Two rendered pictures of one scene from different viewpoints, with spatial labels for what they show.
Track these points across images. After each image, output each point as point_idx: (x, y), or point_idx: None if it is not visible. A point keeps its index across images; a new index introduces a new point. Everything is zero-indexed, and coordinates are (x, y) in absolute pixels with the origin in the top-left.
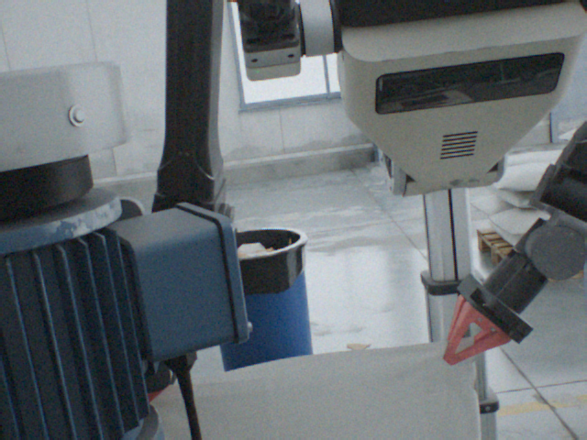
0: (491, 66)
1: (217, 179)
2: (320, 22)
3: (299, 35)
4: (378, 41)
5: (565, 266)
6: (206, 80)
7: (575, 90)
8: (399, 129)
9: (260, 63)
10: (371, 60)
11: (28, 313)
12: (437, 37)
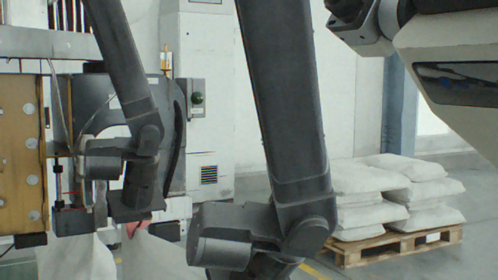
0: None
1: (133, 105)
2: (389, 8)
3: (360, 19)
4: (424, 29)
5: (190, 253)
6: (97, 38)
7: None
8: (464, 124)
9: (348, 41)
10: (398, 47)
11: None
12: (470, 27)
